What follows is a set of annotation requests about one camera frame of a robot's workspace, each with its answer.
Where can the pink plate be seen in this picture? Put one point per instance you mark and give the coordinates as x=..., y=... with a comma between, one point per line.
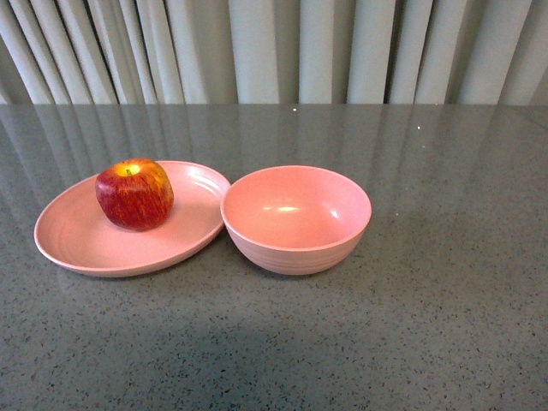
x=73, y=232

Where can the red apple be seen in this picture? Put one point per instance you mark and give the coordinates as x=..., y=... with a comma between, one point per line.
x=135, y=194

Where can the white pleated curtain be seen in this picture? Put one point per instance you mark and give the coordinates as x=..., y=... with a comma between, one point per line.
x=274, y=52

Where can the pink bowl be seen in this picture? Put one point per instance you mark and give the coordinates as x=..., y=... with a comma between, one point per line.
x=296, y=219

